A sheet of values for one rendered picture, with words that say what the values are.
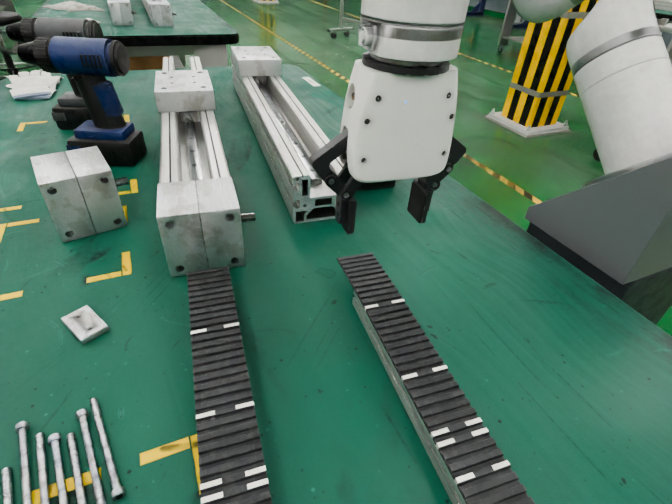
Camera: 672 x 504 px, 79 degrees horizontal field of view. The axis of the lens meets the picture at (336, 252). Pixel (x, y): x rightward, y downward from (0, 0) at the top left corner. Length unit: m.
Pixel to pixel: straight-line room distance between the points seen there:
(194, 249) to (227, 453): 0.28
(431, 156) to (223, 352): 0.28
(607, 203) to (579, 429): 0.34
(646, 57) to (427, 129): 0.46
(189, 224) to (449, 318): 0.35
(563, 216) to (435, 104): 0.41
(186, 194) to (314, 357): 0.27
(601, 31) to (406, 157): 0.47
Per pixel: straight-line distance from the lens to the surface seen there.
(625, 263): 0.71
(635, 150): 0.76
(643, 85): 0.77
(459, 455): 0.40
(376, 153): 0.38
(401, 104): 0.37
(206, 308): 0.49
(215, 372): 0.43
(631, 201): 0.69
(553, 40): 3.68
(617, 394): 0.56
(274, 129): 0.81
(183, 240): 0.56
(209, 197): 0.57
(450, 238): 0.69
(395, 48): 0.35
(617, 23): 0.80
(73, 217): 0.70
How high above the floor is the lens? 1.15
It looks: 37 degrees down
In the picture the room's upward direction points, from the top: 4 degrees clockwise
